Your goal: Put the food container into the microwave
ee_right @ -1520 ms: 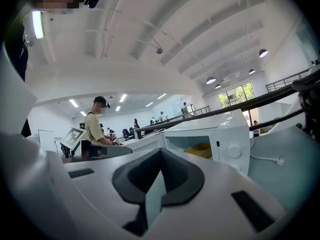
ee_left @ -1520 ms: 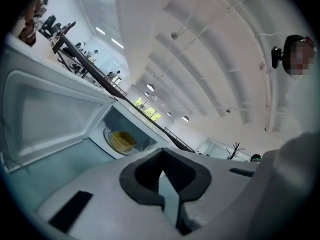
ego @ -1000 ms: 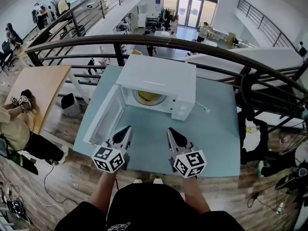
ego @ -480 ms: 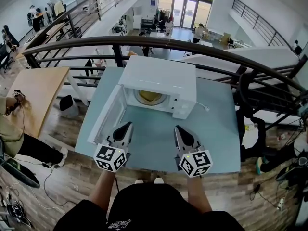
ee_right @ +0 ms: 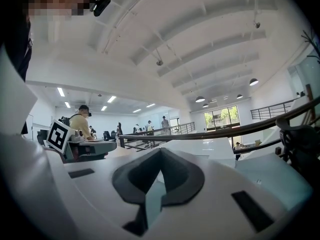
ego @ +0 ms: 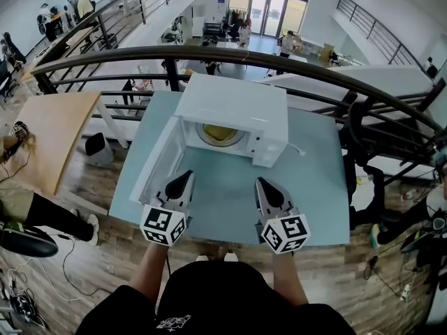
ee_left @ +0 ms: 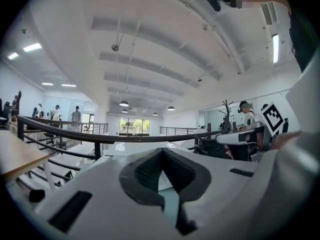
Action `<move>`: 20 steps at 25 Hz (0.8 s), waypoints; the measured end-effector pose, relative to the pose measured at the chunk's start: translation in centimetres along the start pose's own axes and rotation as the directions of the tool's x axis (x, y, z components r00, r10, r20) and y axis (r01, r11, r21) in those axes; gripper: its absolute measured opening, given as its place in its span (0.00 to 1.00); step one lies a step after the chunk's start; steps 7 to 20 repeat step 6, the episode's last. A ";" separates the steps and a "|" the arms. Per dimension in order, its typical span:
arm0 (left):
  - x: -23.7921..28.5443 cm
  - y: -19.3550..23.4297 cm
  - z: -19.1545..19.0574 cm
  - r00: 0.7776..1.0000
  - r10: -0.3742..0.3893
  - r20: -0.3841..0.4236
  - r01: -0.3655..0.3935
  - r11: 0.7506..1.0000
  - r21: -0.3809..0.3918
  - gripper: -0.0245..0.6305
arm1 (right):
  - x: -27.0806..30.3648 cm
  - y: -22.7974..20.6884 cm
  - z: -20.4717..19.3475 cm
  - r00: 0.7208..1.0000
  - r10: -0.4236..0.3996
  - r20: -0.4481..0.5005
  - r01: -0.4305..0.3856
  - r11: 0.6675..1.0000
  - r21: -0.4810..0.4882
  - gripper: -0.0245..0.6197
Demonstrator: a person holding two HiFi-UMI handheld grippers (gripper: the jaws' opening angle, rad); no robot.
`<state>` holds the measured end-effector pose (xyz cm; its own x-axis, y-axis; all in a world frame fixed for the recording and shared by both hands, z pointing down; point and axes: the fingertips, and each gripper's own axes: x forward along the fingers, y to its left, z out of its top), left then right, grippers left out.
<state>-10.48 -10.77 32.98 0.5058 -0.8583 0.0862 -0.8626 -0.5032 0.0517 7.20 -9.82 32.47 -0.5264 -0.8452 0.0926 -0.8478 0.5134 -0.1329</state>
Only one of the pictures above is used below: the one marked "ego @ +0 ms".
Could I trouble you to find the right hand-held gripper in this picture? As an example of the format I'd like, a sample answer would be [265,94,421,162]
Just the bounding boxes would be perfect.
[254,177,311,255]

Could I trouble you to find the person's black shirt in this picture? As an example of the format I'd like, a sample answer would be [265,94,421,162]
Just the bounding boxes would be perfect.
[75,260,357,335]

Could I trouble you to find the grey waste bin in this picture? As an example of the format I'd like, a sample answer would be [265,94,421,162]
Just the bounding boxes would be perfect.
[85,132,115,168]

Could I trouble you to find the white cabinet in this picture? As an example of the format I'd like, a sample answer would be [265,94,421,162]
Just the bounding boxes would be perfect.
[191,3,205,38]

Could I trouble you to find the clothes rack with garments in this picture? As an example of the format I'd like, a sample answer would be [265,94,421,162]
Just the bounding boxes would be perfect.
[223,8,253,26]

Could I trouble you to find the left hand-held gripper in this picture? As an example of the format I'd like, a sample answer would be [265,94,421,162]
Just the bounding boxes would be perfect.
[139,170,196,247]

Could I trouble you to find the person's left forearm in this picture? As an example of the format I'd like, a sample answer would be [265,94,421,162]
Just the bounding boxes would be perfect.
[127,241,172,308]

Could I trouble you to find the white floor cable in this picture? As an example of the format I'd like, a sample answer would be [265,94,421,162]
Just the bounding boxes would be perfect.
[5,255,88,302]

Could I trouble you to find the black white patterned object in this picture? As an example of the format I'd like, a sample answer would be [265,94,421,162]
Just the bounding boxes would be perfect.
[8,290,48,329]

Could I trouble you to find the person's right forearm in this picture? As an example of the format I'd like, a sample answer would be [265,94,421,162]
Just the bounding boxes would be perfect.
[270,251,310,308]

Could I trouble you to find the white power cord plug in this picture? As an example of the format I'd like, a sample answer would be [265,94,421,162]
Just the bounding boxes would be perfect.
[286,142,309,157]

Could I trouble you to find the glass entrance door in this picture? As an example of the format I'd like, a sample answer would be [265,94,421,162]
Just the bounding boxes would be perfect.
[228,0,314,38]

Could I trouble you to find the white microwave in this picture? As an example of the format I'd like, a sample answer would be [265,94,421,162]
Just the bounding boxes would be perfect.
[129,73,291,205]

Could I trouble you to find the yellow plastic bowl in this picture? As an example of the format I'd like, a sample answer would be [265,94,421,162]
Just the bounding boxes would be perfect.
[201,124,239,142]

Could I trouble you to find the black floor cable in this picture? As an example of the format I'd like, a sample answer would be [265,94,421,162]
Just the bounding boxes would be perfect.
[61,234,104,297]

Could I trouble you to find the wooden desk white legs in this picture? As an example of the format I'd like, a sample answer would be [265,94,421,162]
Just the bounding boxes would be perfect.
[15,91,131,202]

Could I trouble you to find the black and green office chair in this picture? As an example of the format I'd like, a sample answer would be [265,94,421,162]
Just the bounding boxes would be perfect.
[0,221,59,259]

